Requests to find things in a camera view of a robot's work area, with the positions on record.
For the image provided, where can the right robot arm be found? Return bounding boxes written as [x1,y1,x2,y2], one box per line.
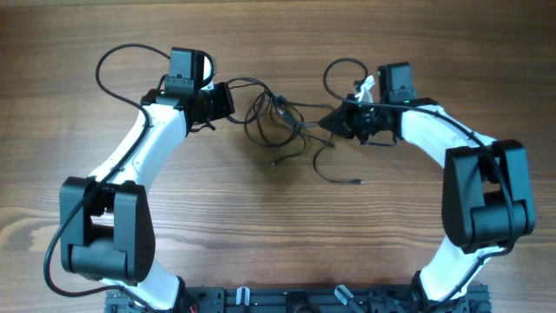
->
[318,62,536,312]

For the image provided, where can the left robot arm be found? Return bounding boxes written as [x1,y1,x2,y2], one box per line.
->
[43,48,235,312]

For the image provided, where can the black usb cables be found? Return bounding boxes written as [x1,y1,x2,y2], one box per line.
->
[225,77,366,186]

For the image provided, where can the black right camera cable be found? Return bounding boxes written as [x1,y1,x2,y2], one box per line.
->
[322,57,518,305]

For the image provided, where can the black left camera cable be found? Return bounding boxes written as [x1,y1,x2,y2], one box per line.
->
[43,43,217,312]

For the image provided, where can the black camera cable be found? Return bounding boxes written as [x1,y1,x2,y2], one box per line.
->
[43,43,217,312]
[322,57,518,305]

